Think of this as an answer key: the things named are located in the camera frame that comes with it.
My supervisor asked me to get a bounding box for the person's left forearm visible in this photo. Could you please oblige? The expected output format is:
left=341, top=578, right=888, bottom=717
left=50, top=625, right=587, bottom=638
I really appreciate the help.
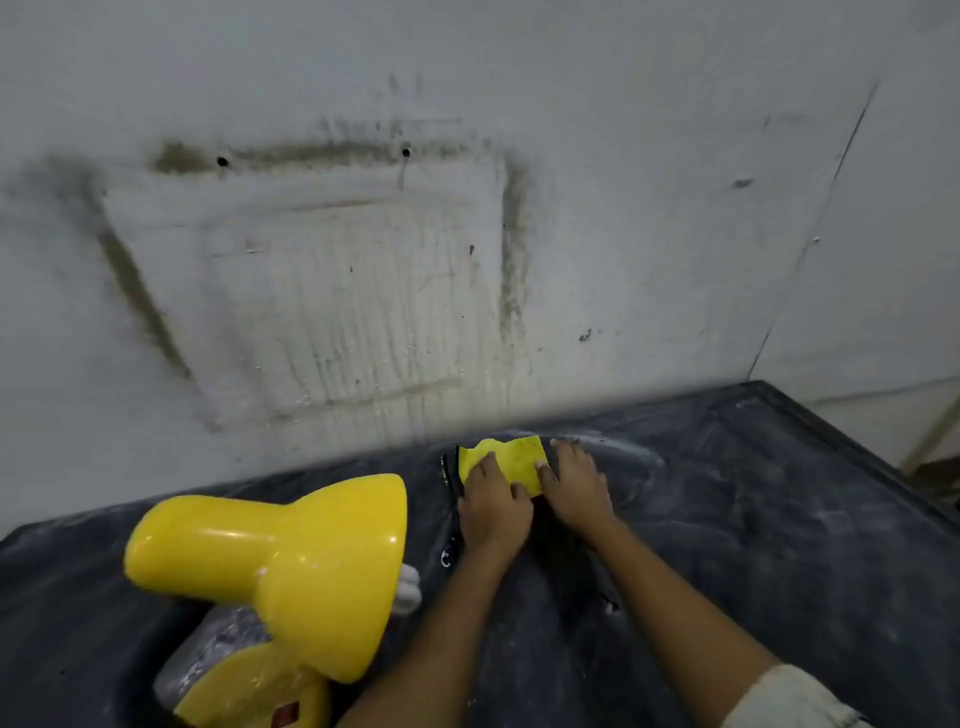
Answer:
left=337, top=541, right=526, bottom=728

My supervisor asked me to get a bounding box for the yellow and black cleaning cloth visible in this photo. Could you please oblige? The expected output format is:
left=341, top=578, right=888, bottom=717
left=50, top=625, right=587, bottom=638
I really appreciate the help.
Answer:
left=440, top=435, right=550, bottom=519

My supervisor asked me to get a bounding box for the person's right forearm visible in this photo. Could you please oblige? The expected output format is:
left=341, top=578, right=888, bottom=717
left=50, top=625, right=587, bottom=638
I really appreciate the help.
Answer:
left=583, top=515, right=785, bottom=728

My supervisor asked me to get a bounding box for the white sleeve cuff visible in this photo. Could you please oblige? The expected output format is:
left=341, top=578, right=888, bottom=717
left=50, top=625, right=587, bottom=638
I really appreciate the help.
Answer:
left=721, top=663, right=876, bottom=728

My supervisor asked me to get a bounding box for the person's left hand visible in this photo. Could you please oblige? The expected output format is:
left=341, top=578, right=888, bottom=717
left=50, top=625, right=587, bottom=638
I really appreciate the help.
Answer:
left=457, top=452, right=535, bottom=560

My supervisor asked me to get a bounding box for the person's right hand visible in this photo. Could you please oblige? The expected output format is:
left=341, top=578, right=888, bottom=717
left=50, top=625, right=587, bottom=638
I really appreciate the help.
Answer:
left=535, top=438, right=618, bottom=535

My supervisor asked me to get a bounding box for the black table cover sheet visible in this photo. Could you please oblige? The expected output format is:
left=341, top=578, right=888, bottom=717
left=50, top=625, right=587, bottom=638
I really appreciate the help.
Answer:
left=0, top=380, right=960, bottom=728

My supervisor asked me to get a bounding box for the yellow table lamp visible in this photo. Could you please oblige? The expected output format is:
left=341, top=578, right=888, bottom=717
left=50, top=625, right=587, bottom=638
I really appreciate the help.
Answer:
left=123, top=473, right=423, bottom=728

